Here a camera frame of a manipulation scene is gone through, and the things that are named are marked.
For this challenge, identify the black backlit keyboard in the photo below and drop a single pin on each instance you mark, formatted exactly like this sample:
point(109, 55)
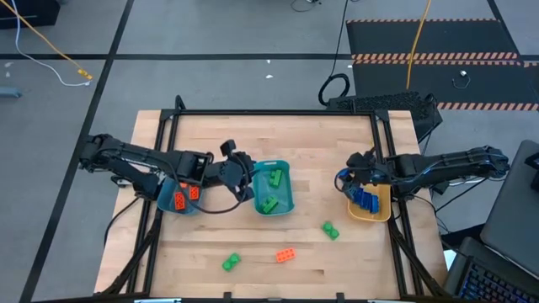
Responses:
point(488, 286)

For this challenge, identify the large orange toy block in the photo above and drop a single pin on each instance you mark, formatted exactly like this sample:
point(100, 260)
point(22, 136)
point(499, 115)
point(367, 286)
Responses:
point(286, 255)

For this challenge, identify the dark blue plastic bin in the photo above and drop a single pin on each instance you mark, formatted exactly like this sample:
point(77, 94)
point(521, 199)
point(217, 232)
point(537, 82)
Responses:
point(168, 206)

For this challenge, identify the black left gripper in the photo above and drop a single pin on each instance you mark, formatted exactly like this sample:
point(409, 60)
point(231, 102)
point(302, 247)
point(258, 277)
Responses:
point(236, 172)

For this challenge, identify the blue toy block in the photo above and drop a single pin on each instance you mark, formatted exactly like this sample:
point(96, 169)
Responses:
point(366, 200)
point(358, 195)
point(374, 204)

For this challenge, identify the yellow plastic bin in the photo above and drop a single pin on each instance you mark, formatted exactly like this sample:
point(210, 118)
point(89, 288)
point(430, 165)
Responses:
point(370, 215)

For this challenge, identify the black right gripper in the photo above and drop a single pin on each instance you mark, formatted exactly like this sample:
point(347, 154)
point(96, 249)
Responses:
point(368, 170)

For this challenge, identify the green toy block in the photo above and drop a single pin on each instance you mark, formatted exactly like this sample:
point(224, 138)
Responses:
point(275, 178)
point(231, 262)
point(331, 230)
point(268, 205)

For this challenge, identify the black frame clamp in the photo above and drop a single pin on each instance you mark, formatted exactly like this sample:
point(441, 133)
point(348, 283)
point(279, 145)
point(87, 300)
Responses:
point(227, 296)
point(340, 297)

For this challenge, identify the grey flat object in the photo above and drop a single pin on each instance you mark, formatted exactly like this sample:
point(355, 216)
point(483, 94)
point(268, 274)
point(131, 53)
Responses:
point(8, 92)

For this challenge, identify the long orange toy block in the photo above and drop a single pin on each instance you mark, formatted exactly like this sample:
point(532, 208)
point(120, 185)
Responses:
point(179, 201)

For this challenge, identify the black metal table frame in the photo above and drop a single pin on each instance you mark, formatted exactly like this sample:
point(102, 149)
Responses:
point(273, 112)

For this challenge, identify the teal plastic bin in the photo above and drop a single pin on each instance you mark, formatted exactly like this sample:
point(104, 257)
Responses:
point(284, 198)

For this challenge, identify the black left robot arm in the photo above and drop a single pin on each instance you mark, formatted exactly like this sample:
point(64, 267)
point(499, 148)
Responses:
point(135, 153)

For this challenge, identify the small orange toy block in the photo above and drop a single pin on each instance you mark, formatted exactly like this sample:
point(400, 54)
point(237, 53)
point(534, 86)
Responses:
point(194, 192)

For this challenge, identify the black hazard-striped floor mat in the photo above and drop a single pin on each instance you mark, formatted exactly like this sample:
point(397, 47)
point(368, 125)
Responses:
point(421, 38)

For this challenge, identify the grey laptop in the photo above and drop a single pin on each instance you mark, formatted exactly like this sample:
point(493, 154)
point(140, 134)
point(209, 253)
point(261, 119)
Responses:
point(513, 210)

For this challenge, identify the black box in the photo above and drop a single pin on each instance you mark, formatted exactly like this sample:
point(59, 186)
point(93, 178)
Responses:
point(29, 12)

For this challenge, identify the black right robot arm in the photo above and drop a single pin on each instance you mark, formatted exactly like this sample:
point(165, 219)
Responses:
point(442, 164)

